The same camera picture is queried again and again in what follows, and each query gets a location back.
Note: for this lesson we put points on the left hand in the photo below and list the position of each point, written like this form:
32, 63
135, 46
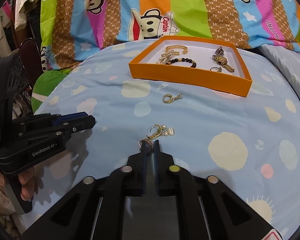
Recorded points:
27, 181

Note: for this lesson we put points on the gold charm earring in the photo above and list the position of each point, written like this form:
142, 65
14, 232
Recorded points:
180, 96

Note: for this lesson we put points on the gold hoop earring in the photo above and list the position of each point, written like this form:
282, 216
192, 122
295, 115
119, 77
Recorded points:
157, 133
168, 98

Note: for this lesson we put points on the gold chain bangle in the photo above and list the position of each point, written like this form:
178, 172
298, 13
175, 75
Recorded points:
177, 49

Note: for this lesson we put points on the pale blue pillow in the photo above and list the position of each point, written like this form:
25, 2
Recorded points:
287, 61

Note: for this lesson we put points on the colourful monkey cartoon quilt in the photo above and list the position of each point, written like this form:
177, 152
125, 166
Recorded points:
72, 30

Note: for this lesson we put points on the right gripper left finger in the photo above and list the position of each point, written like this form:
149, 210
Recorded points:
94, 208

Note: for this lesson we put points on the silver wristwatch dark dial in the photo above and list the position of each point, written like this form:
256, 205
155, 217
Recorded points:
219, 52

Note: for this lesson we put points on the gold wristwatch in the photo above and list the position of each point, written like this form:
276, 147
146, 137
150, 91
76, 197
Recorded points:
223, 62

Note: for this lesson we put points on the orange cardboard tray box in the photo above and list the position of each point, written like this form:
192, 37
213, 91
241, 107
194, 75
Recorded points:
200, 51

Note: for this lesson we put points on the dark brown chair back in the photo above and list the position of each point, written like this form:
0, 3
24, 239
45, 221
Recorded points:
30, 58

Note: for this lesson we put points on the light blue planet blanket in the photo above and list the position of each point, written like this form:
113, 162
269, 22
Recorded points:
252, 144

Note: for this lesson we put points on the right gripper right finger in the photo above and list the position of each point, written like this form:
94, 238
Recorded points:
206, 207

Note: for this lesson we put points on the gold dangling earring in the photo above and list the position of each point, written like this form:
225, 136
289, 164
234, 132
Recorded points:
168, 132

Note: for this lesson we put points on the hanging clothes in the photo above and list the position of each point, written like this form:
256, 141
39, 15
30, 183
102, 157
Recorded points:
19, 20

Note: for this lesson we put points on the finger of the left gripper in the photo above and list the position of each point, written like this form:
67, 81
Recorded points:
47, 119
37, 132

